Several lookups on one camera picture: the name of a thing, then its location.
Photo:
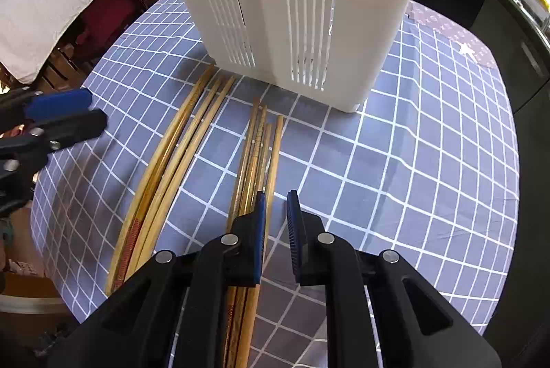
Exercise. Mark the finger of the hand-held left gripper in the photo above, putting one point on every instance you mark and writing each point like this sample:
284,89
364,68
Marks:
60,103
77,125

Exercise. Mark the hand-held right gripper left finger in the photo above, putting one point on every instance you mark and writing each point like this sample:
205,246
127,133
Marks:
259,239

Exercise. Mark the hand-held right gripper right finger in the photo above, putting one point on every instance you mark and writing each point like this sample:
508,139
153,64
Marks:
293,239

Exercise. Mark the brown wooden chopstick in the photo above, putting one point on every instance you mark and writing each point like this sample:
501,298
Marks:
248,144
265,153

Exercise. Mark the light wooden chopstick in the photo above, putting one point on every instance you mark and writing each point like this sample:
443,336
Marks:
276,153
191,136
201,136

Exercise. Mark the dark patterned wooden chopstick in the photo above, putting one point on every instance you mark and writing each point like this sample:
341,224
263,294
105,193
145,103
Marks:
257,144

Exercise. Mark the golden wooden chopstick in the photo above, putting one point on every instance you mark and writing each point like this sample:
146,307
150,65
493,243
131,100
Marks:
173,136

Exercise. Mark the wooden chopstick red patterned end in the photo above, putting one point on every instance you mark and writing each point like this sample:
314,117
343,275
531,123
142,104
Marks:
161,179

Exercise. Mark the wooden chair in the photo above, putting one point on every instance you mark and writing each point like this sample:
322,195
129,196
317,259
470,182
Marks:
64,62

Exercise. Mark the dark red cloth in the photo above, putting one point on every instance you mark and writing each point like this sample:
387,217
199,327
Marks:
111,15

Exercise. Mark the blue-grey checked tablecloth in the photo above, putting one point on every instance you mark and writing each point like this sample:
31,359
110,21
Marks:
386,179

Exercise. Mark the star-patterned grey cloth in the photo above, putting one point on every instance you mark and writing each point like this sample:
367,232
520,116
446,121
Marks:
451,32

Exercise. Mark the black cabinet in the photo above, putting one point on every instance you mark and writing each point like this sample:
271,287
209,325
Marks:
494,28

